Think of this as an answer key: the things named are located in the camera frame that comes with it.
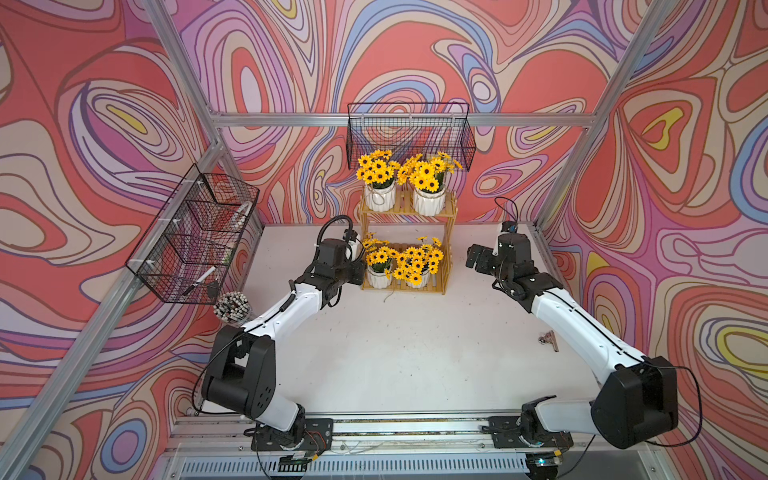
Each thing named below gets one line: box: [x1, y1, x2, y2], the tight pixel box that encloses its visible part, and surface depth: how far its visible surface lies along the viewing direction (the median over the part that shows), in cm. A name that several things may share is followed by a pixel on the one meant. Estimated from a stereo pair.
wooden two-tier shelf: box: [358, 185, 458, 295], surface depth 92 cm
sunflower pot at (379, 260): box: [362, 239, 397, 289], surface depth 92 cm
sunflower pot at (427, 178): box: [397, 152, 463, 216], surface depth 77 cm
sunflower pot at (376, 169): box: [356, 149, 401, 212], surface depth 79 cm
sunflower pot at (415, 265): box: [392, 236, 444, 289], surface depth 90 cm
